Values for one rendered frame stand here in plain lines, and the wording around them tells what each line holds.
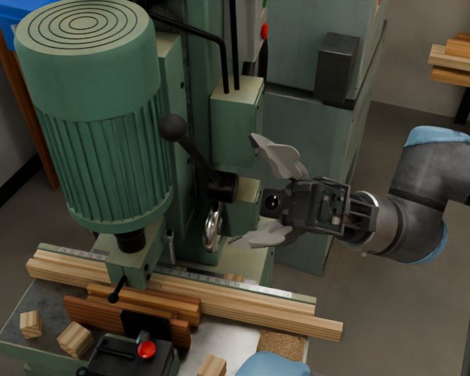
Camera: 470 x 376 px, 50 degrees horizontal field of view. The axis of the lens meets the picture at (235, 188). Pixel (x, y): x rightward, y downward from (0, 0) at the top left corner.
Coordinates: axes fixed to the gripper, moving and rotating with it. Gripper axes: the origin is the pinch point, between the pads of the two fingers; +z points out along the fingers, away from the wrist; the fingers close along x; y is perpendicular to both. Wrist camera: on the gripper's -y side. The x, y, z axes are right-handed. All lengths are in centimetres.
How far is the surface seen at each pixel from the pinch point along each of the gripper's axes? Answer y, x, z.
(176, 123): 3.7, -4.9, 11.6
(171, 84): -15.0, -15.8, 6.2
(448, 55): -90, -104, -153
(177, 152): -22.8, -7.2, -0.4
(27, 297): -56, 25, 12
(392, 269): -97, -1, -144
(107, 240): -71, 10, -7
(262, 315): -24.1, 18.7, -25.6
